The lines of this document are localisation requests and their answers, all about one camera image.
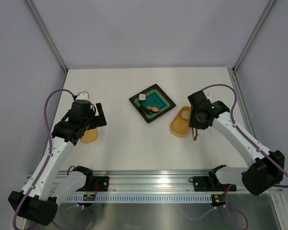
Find metal tongs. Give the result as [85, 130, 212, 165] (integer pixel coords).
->
[192, 128, 198, 141]

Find white rice ball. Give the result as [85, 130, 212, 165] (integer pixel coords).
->
[180, 110, 191, 120]

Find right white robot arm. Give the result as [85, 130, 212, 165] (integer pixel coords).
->
[189, 100, 285, 196]

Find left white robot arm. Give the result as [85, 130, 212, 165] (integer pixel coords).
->
[8, 99, 107, 226]

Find orange lunch box lid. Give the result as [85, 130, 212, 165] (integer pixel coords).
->
[80, 128, 98, 144]

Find orange lunch box base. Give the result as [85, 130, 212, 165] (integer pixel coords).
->
[169, 106, 191, 138]

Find black seaweed piece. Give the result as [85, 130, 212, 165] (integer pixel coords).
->
[139, 106, 150, 115]

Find white tofu cube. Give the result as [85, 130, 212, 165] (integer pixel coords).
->
[139, 94, 146, 101]

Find grilled salmon slice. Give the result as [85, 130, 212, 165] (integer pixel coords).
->
[147, 106, 159, 113]

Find square teal black plate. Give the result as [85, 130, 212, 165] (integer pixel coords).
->
[129, 84, 176, 124]

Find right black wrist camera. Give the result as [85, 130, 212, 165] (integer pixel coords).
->
[187, 91, 211, 109]

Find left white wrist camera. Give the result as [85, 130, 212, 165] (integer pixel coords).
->
[76, 91, 89, 101]

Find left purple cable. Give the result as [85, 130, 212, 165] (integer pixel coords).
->
[12, 89, 94, 230]

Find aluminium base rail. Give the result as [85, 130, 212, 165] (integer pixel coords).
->
[24, 169, 283, 195]

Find white slotted cable duct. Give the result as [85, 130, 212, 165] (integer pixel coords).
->
[65, 194, 212, 204]

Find left aluminium frame post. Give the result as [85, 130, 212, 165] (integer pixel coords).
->
[24, 0, 68, 75]

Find aluminium frame post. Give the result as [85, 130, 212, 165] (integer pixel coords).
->
[232, 0, 277, 74]
[24, 0, 68, 75]

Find right aluminium frame post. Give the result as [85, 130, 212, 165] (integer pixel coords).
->
[232, 0, 277, 74]

